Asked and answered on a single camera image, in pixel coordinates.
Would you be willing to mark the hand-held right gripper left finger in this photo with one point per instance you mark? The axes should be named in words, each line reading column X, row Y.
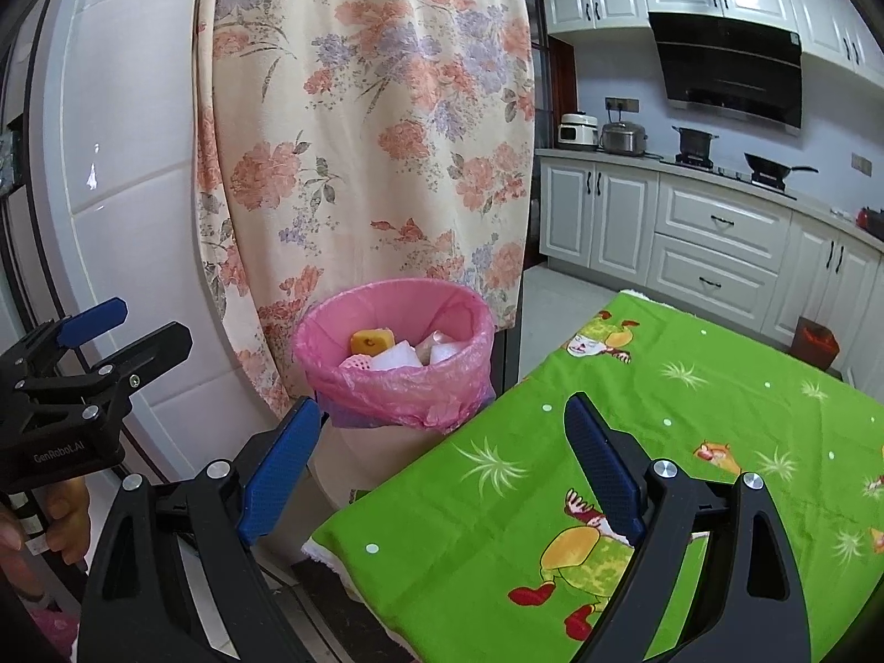
column 280, row 469

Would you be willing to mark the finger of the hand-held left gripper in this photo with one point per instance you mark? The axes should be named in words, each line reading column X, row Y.
column 148, row 352
column 90, row 321

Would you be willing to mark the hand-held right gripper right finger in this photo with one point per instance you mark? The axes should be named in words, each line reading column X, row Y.
column 608, row 463

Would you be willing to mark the trash bin with pink bag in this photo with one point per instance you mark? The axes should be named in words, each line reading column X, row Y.
column 387, row 390

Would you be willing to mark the pink foam fruit net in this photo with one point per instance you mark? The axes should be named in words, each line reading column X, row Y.
column 359, row 362

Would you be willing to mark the person's left hand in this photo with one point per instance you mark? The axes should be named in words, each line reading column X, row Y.
column 69, row 525

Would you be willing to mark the green cartoon tablecloth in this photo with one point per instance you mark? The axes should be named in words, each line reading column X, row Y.
column 690, row 414

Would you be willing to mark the yellow sponge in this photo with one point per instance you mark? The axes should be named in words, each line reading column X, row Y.
column 373, row 342

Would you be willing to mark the person's pink patterned clothing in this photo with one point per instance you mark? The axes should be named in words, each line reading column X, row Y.
column 52, row 632

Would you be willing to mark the small red floor bin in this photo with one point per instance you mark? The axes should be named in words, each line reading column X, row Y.
column 816, row 345

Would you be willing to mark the white lower kitchen cabinets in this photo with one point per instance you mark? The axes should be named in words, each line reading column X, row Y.
column 718, row 248

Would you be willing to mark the grey kitchen countertop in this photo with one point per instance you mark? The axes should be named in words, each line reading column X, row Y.
column 621, row 157

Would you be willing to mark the black gas stove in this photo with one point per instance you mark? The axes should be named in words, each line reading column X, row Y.
column 725, row 176

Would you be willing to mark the floral curtain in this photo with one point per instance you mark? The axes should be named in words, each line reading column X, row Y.
column 359, row 117

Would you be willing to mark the steel pressure cooker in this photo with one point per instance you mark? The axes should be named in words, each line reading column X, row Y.
column 623, row 139

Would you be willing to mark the black cooking pot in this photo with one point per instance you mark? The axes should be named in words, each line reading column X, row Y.
column 694, row 143

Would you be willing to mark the white rice cooker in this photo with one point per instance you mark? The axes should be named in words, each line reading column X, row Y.
column 579, row 131

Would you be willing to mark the black frying pan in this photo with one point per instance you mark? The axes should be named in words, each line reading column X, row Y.
column 770, row 167

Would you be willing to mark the black and red pot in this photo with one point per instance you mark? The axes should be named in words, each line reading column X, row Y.
column 871, row 221

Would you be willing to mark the dark wooden glass door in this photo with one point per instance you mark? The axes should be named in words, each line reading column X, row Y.
column 549, row 83

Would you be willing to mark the black range hood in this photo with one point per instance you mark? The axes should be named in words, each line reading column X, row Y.
column 732, row 69

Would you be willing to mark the grey wall outlet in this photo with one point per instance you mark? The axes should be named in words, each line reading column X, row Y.
column 621, row 104
column 861, row 165

